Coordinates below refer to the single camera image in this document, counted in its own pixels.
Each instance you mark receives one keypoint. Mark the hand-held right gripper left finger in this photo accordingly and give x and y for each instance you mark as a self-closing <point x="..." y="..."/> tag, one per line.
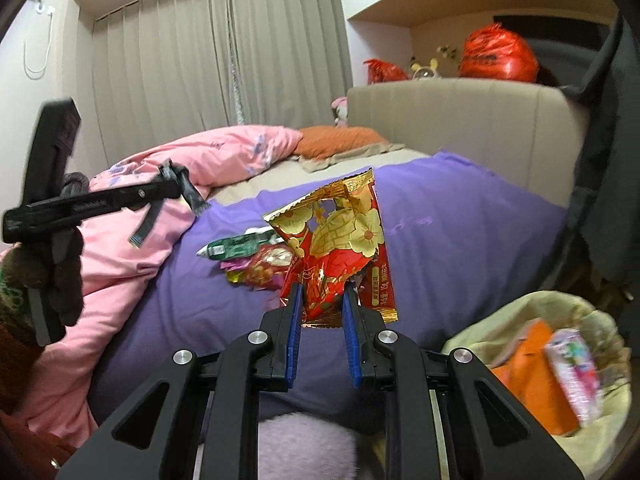
<point x="295" y="340"/>

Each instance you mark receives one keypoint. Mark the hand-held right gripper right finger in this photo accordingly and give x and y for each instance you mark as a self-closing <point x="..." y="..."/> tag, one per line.
<point x="352" y="345"/>

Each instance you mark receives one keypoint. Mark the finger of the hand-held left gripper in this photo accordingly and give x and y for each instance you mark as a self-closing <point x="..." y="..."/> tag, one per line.
<point x="150" y="192"/>

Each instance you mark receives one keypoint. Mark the dark grey wrapper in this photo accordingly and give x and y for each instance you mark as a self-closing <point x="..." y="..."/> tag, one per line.
<point x="192" y="195"/>

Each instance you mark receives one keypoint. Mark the red shiny wrapper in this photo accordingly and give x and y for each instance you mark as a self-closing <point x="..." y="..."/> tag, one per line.
<point x="265" y="270"/>

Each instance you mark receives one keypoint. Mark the green white tube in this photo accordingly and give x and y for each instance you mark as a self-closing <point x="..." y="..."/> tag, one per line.
<point x="230" y="249"/>

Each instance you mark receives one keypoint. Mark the red gold snack wrapper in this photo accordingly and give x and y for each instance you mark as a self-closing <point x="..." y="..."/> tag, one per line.
<point x="340" y="240"/>

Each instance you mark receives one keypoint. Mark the yellow bag lined bin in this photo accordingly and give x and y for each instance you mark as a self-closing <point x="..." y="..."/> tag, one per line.
<point x="505" y="320"/>

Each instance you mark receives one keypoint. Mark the orange snack packet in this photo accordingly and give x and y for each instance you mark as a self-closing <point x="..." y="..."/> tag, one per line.
<point x="530" y="385"/>

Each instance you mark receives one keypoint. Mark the pink printed packet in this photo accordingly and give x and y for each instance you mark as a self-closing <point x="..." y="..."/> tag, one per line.
<point x="575" y="380"/>

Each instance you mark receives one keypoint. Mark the person's left forearm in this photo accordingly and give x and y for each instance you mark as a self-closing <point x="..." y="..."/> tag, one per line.
<point x="15" y="360"/>

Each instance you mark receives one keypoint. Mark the person's left hand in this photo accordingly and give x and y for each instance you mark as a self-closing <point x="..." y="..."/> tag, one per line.
<point x="70" y="280"/>

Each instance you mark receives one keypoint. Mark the grey knit cloth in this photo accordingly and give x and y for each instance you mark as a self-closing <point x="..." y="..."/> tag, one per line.
<point x="75" y="182"/>

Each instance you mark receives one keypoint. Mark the pink duvet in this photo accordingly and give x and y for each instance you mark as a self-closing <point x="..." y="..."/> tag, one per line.
<point x="150" y="240"/>

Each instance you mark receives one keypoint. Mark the fluffy lilac cushion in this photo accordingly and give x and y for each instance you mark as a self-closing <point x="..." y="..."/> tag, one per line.
<point x="300" y="445"/>

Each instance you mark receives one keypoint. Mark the beige bed sheet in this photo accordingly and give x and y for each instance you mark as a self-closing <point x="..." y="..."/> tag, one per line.
<point x="260" y="185"/>

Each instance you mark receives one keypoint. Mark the purple blanket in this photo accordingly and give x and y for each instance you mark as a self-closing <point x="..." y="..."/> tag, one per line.
<point x="450" y="260"/>

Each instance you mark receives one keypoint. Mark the grey pleated curtain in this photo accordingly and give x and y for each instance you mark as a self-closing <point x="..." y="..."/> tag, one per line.
<point x="200" y="60"/>

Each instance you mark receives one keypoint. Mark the beige frilled cloth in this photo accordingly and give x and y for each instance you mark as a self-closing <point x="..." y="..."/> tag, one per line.
<point x="350" y="157"/>

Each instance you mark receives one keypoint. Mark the orange pillow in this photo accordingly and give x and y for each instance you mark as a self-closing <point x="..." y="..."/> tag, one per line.
<point x="340" y="139"/>

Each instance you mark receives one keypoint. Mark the pink plush toy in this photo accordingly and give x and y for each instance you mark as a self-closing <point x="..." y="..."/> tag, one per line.
<point x="340" y="110"/>

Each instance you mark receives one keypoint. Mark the beige padded headboard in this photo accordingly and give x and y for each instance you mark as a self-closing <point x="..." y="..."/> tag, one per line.
<point x="450" y="120"/>

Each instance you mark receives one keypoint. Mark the small red plastic bag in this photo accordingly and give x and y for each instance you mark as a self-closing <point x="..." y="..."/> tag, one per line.
<point x="382" y="71"/>

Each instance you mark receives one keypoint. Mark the small flower figure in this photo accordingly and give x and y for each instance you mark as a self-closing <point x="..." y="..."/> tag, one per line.
<point x="446" y="52"/>

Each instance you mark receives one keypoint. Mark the dark jacket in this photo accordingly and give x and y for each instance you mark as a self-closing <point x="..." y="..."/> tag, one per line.
<point x="605" y="160"/>

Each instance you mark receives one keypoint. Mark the large red plastic bag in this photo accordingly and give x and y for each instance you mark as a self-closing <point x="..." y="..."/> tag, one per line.
<point x="500" y="55"/>

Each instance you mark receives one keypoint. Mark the black screen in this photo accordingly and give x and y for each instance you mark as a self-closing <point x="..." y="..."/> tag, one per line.
<point x="550" y="35"/>

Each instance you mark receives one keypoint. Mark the wooden wall shelf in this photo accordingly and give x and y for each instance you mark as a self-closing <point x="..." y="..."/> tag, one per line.
<point x="450" y="7"/>

